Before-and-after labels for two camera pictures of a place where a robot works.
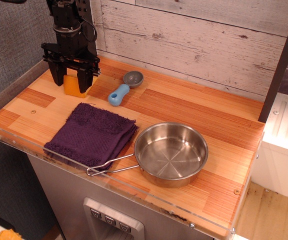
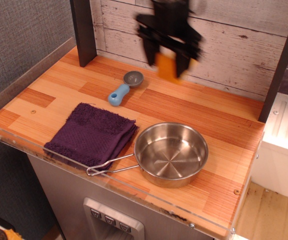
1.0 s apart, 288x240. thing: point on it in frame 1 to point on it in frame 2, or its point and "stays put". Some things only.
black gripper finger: (58, 70) to (152, 50)
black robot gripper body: (72, 47) to (171, 27)
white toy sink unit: (279, 165) stays put
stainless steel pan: (170, 155) stays put
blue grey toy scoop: (131, 79) stays put
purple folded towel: (90, 135) stays put
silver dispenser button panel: (104, 223) stays put
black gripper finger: (85, 78) to (182, 63)
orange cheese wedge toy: (71, 88) to (166, 66)
